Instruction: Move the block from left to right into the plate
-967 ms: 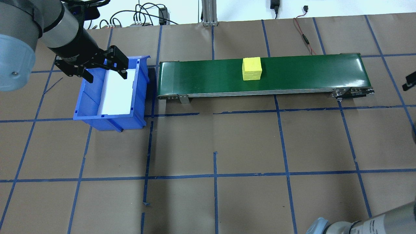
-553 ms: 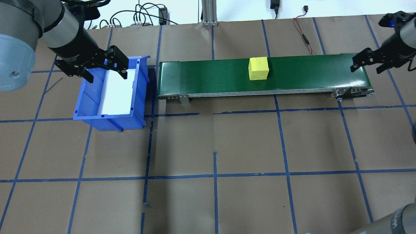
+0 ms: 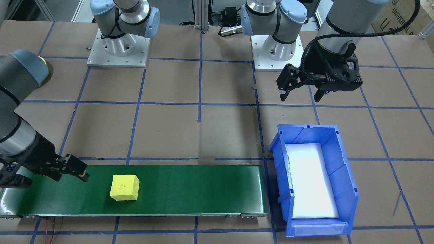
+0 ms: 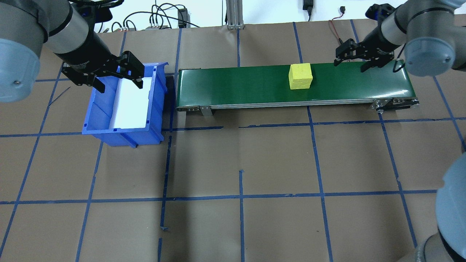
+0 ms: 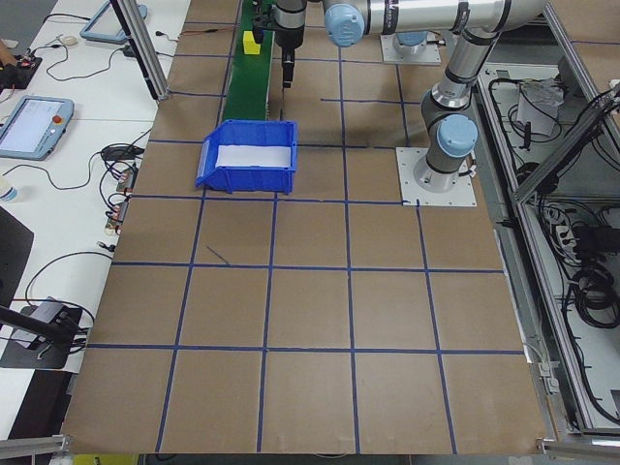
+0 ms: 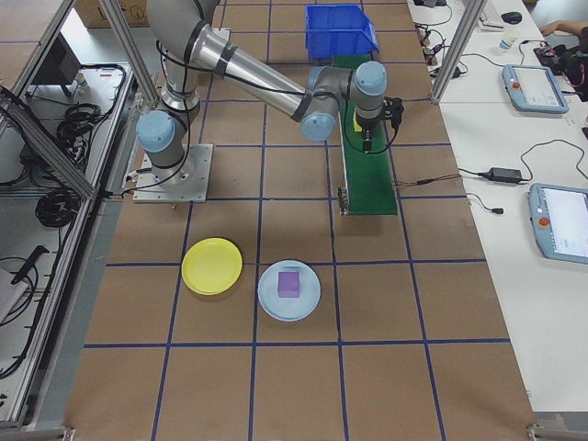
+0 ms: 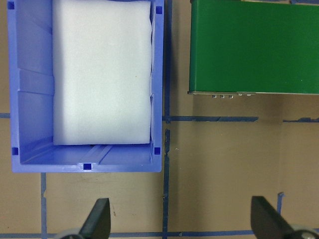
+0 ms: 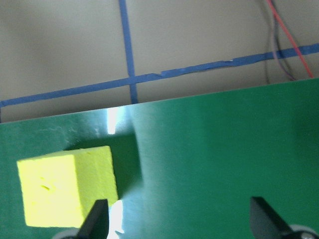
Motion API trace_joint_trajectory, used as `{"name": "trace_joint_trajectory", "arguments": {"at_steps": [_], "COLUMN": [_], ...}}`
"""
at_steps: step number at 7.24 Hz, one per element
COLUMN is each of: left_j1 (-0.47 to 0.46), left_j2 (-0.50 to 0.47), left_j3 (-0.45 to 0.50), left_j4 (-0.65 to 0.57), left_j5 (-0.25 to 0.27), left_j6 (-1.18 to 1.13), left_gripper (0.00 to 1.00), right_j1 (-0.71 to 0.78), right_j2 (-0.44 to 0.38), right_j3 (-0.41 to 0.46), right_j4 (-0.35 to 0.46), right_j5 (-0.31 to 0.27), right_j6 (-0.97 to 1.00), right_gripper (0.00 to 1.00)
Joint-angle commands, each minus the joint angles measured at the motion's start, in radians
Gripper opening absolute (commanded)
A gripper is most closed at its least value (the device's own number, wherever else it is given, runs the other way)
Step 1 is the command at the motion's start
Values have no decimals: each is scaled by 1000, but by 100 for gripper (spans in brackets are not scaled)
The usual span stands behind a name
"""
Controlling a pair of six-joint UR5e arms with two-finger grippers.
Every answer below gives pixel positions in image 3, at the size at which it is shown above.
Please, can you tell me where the blue plastic storage bin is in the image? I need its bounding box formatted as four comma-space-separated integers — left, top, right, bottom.
269, 124, 359, 237

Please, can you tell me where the silver metal connector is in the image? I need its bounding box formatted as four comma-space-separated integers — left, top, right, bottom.
219, 25, 244, 36

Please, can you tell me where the white foam pad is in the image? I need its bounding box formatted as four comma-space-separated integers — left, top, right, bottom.
285, 143, 339, 219

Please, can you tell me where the white square base plate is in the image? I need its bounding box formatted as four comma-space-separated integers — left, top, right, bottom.
87, 28, 151, 68
250, 32, 310, 72

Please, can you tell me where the brown cardboard box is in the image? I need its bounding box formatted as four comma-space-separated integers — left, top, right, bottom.
370, 0, 434, 36

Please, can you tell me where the red black conveyor wire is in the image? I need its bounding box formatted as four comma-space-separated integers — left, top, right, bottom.
43, 217, 64, 244

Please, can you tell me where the black power adapter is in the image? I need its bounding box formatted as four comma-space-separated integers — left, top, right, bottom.
222, 7, 238, 21

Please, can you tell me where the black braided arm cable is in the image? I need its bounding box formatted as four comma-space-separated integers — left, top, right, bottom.
300, 0, 421, 73

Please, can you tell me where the yellow foam block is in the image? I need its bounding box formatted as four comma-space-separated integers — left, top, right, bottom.
110, 174, 140, 201

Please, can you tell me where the green conveyor belt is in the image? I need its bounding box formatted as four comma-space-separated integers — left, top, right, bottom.
0, 164, 268, 219

